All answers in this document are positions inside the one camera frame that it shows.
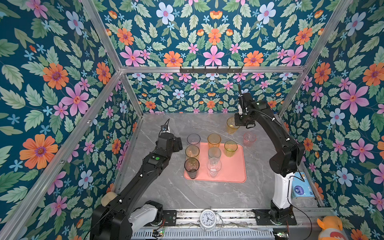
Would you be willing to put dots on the short green glass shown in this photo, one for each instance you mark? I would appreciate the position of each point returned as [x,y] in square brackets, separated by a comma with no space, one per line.
[230,148]

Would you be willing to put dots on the tall green glass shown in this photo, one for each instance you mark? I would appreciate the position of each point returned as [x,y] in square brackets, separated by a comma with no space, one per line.
[192,151]

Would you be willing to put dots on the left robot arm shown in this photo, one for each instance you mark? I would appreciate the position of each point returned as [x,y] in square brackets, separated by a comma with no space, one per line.
[115,218]

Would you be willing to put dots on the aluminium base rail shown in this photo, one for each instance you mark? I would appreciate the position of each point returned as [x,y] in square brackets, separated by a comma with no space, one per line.
[234,224]

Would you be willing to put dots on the teal frosted glass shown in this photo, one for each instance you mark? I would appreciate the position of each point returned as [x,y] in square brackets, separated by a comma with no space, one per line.
[214,153]

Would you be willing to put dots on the clear colourless glass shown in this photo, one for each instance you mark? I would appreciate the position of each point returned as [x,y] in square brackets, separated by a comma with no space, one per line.
[214,166]

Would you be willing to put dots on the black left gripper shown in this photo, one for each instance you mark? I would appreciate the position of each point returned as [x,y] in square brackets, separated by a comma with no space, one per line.
[177,143]

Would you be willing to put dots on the black hook rail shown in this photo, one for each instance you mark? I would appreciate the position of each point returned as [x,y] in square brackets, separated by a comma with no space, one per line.
[211,70]

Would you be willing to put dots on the pink plastic tray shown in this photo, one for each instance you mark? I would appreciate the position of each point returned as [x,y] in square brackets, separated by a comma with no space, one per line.
[233,168]

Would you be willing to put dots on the clear blue tall glass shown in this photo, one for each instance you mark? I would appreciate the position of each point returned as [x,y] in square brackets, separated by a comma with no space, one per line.
[193,140]

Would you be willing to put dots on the beige sponge block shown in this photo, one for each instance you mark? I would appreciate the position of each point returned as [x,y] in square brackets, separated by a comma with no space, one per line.
[107,198]

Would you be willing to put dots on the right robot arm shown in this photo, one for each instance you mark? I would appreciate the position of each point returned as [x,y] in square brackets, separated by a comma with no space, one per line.
[284,163]

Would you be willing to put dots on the short pink glass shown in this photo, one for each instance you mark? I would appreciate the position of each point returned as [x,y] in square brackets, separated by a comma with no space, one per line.
[249,139]

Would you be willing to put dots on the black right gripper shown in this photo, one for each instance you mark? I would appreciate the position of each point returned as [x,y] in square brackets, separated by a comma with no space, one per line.
[238,123]

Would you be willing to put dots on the tall grey smoky glass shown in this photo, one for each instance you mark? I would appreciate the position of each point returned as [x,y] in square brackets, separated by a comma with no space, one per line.
[192,166]

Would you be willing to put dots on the blue tissue pack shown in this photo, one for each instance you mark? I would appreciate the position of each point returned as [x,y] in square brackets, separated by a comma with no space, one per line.
[301,188]

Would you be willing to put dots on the tall yellow glass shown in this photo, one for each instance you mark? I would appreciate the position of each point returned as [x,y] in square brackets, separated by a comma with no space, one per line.
[214,140]

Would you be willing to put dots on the white alarm clock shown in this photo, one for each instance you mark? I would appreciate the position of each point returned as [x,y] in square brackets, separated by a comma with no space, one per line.
[208,220]

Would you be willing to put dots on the orange plush toy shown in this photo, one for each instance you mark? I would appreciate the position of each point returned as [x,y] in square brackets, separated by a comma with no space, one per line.
[332,228]

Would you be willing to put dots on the short yellow glass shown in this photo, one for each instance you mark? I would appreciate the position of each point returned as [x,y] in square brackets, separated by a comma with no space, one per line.
[231,126]

